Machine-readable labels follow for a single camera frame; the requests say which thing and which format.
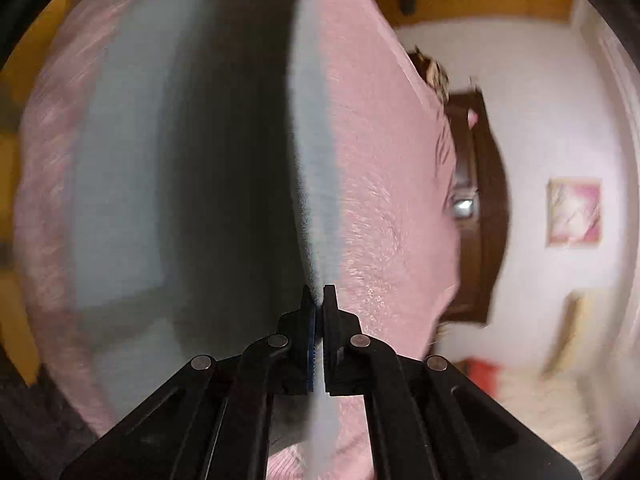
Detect grey pants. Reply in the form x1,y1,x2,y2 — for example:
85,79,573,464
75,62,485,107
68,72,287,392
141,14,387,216
70,0,340,479

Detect cream and red curtain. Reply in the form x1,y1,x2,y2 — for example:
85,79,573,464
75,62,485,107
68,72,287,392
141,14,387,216
456,358,603,479

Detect pink floral bedspread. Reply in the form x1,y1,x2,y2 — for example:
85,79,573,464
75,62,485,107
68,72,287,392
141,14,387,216
12,0,458,479

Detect dark wooden headboard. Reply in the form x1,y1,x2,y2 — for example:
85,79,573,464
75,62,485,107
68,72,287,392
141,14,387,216
440,87,510,325

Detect framed wedding photo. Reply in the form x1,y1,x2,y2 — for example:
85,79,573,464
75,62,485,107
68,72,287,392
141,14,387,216
547,178,602,246

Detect clothes pile on nightstand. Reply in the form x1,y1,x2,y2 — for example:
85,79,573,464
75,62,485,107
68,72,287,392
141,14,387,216
408,47,449,105

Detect black wardrobe knob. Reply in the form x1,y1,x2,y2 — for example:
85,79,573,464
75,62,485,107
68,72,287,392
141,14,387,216
397,0,416,16

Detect wall air conditioner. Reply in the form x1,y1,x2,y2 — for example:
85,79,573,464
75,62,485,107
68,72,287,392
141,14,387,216
542,289,601,377

